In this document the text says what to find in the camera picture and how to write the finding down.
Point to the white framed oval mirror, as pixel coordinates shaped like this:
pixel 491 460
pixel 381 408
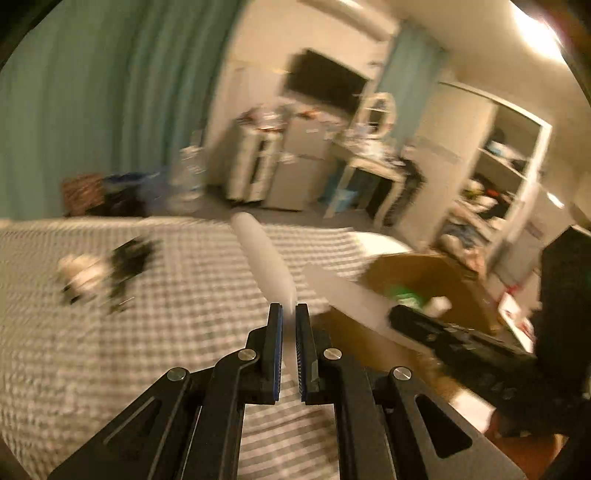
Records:
pixel 391 115

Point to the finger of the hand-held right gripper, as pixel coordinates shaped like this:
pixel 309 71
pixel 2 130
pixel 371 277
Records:
pixel 461 350

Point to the white open wardrobe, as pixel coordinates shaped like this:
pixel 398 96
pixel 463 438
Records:
pixel 452 138

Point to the white cabinet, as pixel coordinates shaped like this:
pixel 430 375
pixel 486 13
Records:
pixel 249 161

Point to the black object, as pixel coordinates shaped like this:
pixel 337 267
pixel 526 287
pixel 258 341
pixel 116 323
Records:
pixel 131 263

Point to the black wall television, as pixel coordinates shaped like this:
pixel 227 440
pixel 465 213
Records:
pixel 323 78

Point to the brown woven basket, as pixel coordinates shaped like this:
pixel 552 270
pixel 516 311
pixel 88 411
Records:
pixel 83 194

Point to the grey cabinet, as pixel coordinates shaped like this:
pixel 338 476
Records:
pixel 300 170

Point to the dark blue bag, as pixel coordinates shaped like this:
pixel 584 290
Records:
pixel 134 189

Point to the large clear water bottle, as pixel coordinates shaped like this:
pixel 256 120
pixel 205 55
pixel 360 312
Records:
pixel 187 175

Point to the brown cardboard box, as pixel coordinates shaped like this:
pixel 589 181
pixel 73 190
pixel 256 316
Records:
pixel 443 277

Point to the checked cloth covered desktop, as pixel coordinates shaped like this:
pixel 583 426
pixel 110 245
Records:
pixel 161 369

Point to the green curtain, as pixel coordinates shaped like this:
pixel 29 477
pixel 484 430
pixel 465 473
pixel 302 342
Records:
pixel 101 92

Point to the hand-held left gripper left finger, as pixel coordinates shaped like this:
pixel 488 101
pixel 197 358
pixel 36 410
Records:
pixel 276 355

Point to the light blue box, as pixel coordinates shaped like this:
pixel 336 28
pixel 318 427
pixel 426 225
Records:
pixel 342 199

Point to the green snack packet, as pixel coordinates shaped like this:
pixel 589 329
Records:
pixel 404 293

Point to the white dressing table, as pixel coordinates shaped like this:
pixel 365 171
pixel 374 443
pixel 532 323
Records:
pixel 369 168

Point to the small white object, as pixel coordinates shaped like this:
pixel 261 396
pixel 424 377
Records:
pixel 81 274

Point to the teal curtain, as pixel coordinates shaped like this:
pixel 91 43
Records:
pixel 413 60

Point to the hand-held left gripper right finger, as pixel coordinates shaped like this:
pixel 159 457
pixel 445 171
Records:
pixel 302 355

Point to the white plastic bottle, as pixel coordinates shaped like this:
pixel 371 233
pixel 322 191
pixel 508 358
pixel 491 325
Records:
pixel 438 304

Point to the red and white packet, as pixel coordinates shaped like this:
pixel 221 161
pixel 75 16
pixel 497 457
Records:
pixel 515 316

